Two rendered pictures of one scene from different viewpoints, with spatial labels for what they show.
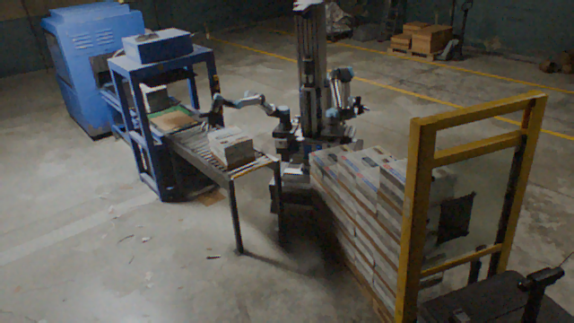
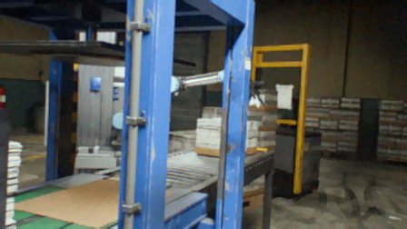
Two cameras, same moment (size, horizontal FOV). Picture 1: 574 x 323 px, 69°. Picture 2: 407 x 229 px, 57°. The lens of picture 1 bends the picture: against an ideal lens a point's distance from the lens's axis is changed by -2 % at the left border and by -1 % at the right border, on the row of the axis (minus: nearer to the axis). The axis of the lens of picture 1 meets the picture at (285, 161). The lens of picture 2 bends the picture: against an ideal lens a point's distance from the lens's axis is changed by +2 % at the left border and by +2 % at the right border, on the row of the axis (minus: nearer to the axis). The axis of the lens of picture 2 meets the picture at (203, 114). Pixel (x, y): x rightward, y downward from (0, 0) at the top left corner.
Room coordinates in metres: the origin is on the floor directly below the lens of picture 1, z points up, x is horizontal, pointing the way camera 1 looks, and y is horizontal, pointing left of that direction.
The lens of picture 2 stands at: (4.91, 2.57, 1.19)
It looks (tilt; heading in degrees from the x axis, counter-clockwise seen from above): 3 degrees down; 240
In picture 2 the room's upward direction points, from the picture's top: 3 degrees clockwise
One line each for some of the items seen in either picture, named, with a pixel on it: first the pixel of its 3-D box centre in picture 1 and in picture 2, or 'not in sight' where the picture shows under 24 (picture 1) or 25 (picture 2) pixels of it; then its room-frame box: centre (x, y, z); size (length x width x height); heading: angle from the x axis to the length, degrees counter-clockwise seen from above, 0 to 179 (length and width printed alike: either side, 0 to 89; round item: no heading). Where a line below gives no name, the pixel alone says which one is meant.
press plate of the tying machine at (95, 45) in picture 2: (164, 76); (90, 57); (4.61, 1.26, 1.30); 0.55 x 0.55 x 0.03; 36
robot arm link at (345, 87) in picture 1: (345, 94); not in sight; (3.89, -0.63, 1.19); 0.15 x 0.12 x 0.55; 97
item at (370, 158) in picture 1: (368, 158); not in sight; (2.81, -0.63, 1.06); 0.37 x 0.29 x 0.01; 109
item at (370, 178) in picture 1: (387, 177); not in sight; (2.53, -0.71, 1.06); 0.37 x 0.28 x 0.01; 110
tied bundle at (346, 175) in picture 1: (367, 171); (223, 120); (2.81, -0.63, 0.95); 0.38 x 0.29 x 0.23; 109
